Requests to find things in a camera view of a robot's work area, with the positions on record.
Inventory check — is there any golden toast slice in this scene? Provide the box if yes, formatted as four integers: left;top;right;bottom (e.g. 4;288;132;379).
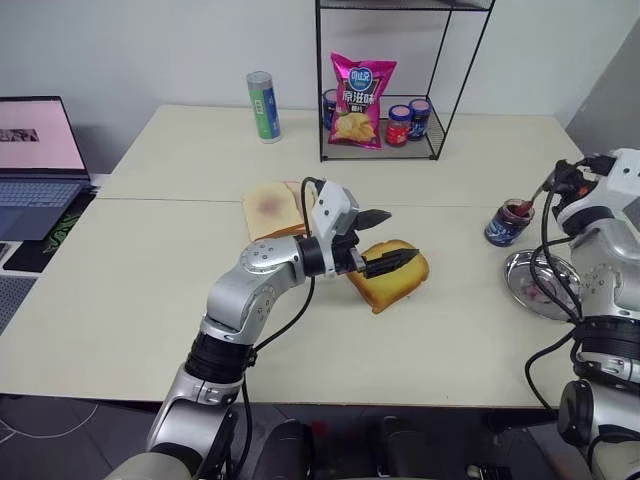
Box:
345;239;432;316

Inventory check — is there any blue jar with dark lid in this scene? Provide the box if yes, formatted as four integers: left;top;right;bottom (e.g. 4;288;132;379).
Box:
322;88;342;133

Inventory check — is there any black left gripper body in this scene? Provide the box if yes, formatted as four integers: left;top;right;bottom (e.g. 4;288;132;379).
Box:
333;213;370;277

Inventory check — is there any red jam jar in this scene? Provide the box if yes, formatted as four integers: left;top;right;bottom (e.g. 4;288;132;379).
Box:
384;103;414;148

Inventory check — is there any black green desk mat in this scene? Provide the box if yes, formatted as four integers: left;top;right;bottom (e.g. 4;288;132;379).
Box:
1;191;97;274

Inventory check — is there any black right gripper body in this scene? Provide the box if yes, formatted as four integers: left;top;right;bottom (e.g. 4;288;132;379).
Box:
560;157;615;201

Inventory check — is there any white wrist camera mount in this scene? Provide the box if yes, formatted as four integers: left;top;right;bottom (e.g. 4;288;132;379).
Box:
309;180;362;280
593;148;640;214

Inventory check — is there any jam-smeared metal spoon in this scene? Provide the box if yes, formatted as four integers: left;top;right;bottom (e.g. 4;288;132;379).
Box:
514;180;553;214

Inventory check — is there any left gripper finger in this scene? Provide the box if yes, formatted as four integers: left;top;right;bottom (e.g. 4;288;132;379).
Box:
360;247;421;280
356;208;393;233

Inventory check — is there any pink potato chips bag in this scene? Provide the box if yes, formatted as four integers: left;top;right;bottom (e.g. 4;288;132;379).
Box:
327;50;399;151

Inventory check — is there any blue jam jar pink lid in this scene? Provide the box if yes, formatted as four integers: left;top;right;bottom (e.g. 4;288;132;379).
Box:
406;98;433;143

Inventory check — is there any grey mesh pad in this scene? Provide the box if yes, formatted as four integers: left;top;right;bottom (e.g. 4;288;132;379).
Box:
0;274;37;335

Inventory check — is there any open grey laptop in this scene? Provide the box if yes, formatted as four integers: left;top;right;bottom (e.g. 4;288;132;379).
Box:
0;95;99;242

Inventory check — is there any grey robot torso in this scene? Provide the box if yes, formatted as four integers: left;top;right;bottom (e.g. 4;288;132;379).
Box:
102;447;202;480

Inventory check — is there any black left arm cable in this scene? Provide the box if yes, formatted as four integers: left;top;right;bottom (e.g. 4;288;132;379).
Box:
199;176;331;480

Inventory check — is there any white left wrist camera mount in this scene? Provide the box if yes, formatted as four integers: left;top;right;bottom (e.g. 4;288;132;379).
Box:
309;180;362;280

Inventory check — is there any green blue cylindrical can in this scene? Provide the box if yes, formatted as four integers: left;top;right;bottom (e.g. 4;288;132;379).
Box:
245;71;283;146

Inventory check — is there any open blue jam jar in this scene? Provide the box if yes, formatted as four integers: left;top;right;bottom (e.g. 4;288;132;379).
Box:
483;198;536;248

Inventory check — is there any black wire shelf rack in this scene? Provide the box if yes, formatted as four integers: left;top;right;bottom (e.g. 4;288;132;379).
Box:
314;0;497;163

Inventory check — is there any jam-stained white bread slice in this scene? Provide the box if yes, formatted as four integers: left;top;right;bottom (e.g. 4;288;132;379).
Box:
241;182;308;244

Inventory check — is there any round steel plate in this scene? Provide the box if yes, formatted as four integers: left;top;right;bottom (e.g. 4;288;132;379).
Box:
503;247;584;322

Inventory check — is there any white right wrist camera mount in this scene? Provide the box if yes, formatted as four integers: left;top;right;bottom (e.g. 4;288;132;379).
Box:
593;148;640;214

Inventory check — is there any plain white bread slice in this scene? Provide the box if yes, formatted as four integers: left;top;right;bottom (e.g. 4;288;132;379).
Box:
282;179;319;222

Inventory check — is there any white floor cable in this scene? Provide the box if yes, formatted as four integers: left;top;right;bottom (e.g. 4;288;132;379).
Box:
0;399;102;445

